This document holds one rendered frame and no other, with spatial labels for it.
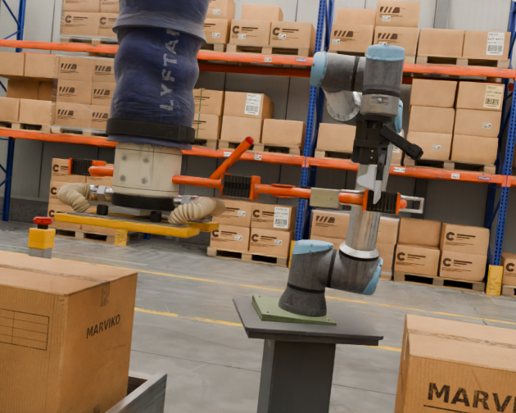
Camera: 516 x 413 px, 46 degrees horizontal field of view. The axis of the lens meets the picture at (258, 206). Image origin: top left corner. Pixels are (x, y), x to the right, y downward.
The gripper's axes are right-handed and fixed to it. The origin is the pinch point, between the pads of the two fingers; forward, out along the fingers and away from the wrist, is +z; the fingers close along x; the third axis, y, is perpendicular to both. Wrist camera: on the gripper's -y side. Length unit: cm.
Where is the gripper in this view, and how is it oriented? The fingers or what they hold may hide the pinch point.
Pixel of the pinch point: (377, 200)
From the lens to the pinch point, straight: 148.8
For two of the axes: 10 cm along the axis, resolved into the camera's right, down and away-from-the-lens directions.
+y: -9.7, -1.1, 2.1
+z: -1.0, 9.9, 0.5
